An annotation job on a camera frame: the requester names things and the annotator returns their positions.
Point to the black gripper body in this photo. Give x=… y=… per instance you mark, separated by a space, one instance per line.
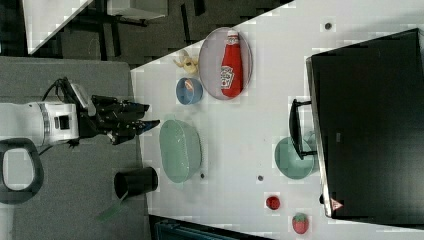
x=108 y=116

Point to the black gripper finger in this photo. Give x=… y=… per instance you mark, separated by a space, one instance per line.
x=141 y=126
x=137 y=107

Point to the green plastic strainer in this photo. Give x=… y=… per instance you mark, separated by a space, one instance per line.
x=180 y=149

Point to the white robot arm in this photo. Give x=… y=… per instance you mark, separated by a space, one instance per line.
x=30 y=129

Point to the blue bowl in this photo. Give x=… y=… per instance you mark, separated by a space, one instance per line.
x=186 y=97

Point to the black cylinder cup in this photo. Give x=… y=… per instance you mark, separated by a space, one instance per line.
x=135 y=182

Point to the orange slice toy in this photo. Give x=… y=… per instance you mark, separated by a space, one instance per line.
x=189 y=86

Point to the yellow banana toy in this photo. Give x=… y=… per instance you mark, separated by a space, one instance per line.
x=186 y=62

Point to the red ketchup bottle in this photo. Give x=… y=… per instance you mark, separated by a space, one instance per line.
x=231 y=72

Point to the green plastic mug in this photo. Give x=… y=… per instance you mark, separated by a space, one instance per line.
x=290 y=164

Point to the strawberry toy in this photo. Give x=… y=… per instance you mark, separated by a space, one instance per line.
x=300 y=223

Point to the black toaster oven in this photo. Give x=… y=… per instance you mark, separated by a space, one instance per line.
x=367 y=102

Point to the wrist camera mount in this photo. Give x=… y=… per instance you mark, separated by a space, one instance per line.
x=84 y=99

